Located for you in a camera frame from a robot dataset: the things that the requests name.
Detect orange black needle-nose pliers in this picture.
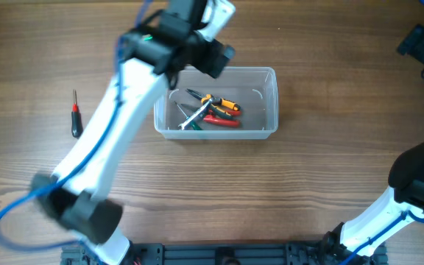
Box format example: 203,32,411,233
186,89,241,120

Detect red handle snips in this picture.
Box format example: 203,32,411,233
196,108,240,127

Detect green handle screwdriver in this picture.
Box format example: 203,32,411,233
175,102,202,130

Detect silver combination wrench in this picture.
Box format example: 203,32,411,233
178,100,212,130

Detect black red-collar screwdriver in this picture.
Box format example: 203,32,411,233
71,90,83,138

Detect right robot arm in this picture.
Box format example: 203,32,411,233
319,142,424,264

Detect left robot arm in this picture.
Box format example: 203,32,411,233
32,1,235,264

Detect clear plastic container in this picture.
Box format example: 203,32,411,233
154,66,279,140

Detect blue left camera cable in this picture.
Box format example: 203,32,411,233
0,0,154,258

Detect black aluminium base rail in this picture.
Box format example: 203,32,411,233
60,241,389,265

